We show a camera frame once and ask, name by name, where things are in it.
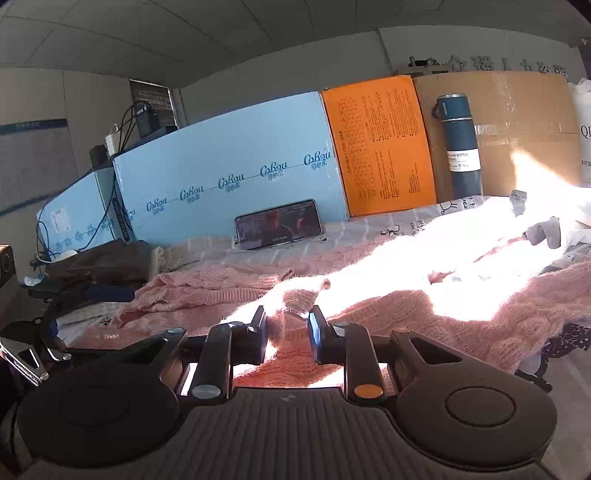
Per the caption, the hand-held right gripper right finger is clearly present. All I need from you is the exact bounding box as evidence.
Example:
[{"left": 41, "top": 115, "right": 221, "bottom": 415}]
[{"left": 307, "top": 305, "right": 465, "bottom": 401}]

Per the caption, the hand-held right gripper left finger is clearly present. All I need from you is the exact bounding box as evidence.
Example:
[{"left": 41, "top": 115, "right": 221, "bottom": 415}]
[{"left": 115, "top": 305, "right": 269, "bottom": 401}]

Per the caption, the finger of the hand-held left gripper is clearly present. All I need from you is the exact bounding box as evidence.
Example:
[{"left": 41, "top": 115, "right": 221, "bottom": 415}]
[
  {"left": 28, "top": 284, "right": 136, "bottom": 320},
  {"left": 0, "top": 316, "right": 73, "bottom": 388}
]

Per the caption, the pink knit sweater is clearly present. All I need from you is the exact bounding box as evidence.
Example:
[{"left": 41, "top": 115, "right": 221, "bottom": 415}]
[{"left": 60, "top": 226, "right": 591, "bottom": 391}]

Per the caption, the brown leather bag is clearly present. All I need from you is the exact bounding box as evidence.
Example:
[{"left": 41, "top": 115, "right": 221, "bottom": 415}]
[{"left": 46, "top": 240, "right": 155, "bottom": 285}]

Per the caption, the brown device with round lens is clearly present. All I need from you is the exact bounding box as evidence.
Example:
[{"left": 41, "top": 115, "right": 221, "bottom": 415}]
[{"left": 0, "top": 244, "right": 18, "bottom": 288}]

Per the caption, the light blue cardboard box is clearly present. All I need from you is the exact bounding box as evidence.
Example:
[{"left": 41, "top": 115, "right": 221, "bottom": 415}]
[
  {"left": 113, "top": 91, "right": 352, "bottom": 247},
  {"left": 36, "top": 166, "right": 126, "bottom": 259}
]

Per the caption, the smartphone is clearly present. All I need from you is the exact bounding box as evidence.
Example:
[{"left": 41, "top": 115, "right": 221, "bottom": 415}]
[{"left": 235, "top": 199, "right": 323, "bottom": 251}]

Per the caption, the black power adapter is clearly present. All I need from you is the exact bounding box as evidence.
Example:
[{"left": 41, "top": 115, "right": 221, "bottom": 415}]
[{"left": 134, "top": 102, "right": 160, "bottom": 138}]

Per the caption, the orange cardboard box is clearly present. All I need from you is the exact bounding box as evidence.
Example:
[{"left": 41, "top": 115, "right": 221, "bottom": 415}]
[{"left": 321, "top": 75, "right": 438, "bottom": 219}]

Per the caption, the blue vacuum bottle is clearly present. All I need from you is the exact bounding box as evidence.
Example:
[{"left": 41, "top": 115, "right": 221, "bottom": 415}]
[{"left": 433, "top": 93, "right": 484, "bottom": 198}]

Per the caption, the grey cloth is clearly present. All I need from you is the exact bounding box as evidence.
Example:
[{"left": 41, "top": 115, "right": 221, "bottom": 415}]
[{"left": 509, "top": 188, "right": 562, "bottom": 246}]

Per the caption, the dark patterned cloth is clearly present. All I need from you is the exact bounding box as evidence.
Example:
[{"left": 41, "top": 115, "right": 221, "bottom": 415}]
[{"left": 545, "top": 322, "right": 591, "bottom": 358}]

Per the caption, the brown cardboard box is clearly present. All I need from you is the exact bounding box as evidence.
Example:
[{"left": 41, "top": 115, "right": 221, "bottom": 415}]
[{"left": 412, "top": 70, "right": 583, "bottom": 205}]

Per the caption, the white tote bag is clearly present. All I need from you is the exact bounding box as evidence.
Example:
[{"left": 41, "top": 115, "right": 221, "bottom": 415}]
[{"left": 567, "top": 78, "right": 591, "bottom": 188}]

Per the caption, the blue cable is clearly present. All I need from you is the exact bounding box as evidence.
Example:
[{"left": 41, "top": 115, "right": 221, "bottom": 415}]
[{"left": 36, "top": 200, "right": 116, "bottom": 260}]

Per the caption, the grey wall notice board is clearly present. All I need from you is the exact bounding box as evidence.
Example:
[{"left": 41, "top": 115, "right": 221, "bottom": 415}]
[{"left": 0, "top": 118, "right": 78, "bottom": 217}]

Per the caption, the black cable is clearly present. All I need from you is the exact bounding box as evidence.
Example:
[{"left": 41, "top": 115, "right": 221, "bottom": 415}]
[{"left": 119, "top": 104, "right": 140, "bottom": 154}]

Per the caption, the dark wall poster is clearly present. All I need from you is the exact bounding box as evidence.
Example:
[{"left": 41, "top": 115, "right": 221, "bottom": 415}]
[{"left": 129, "top": 79, "right": 174, "bottom": 131}]

